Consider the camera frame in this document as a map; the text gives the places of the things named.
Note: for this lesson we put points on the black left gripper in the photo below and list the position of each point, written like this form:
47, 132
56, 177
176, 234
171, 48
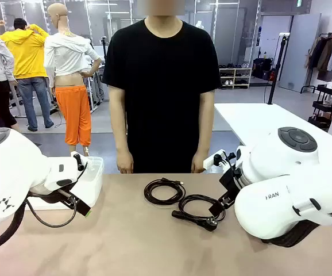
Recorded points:
54, 197

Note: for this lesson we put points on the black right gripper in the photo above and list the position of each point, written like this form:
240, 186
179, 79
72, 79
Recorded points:
230, 181

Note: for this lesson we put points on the person's left forearm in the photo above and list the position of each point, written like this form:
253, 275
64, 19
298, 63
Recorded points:
204, 132

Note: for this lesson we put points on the person's right forearm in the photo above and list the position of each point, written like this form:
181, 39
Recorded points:
120, 132

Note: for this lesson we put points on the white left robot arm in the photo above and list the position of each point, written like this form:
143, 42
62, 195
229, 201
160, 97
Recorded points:
11, 172

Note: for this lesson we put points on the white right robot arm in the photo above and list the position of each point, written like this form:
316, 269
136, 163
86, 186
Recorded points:
269, 207

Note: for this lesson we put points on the person's left hand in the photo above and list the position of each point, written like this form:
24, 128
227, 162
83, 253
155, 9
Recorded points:
199, 162

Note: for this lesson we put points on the person's right hand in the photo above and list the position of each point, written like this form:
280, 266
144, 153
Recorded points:
125, 162

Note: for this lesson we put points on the clear plastic storage bin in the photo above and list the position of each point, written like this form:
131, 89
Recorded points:
94, 184

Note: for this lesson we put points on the white table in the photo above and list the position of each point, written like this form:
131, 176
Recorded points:
255, 120

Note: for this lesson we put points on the orange mannequin pants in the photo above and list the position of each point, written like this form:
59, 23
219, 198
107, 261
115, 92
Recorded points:
74, 112

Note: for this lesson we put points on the white shoe rack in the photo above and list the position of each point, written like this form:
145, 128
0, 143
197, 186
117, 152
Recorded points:
235, 77

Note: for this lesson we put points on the person in black T-shirt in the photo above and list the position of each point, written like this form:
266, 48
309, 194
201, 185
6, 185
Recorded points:
160, 86

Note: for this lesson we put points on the black bags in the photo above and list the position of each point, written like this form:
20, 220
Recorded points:
262, 67

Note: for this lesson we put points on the black utility cart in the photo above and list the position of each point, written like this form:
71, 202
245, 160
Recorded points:
327, 106

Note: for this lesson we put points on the black light stand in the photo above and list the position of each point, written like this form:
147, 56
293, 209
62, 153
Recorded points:
278, 66

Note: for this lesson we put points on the black clothes rack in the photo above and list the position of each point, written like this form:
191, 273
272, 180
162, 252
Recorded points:
312, 80

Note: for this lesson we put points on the white mannequin shirt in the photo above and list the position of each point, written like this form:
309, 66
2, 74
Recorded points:
65, 54

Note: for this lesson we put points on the person in yellow hoodie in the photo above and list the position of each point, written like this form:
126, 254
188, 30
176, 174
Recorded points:
25, 54

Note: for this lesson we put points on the grey partition panel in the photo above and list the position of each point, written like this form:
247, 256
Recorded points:
301, 57

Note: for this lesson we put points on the beige hanging coat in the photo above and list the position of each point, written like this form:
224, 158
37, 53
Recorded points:
312, 53

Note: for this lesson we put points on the white bust mannequin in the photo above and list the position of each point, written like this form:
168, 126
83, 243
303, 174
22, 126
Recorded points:
199, 27

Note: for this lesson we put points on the brown hanging coat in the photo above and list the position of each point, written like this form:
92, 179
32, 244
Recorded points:
325, 54

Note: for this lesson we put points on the beige bald mannequin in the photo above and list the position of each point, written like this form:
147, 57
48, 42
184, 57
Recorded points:
61, 17

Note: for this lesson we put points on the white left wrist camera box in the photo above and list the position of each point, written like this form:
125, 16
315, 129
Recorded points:
61, 172

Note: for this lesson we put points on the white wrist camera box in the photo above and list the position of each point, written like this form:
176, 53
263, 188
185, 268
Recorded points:
61, 172
210, 161

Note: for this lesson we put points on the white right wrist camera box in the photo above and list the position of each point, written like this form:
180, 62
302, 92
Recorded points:
210, 161

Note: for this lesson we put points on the camera on black tripod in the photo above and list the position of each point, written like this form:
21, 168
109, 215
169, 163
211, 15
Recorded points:
104, 46

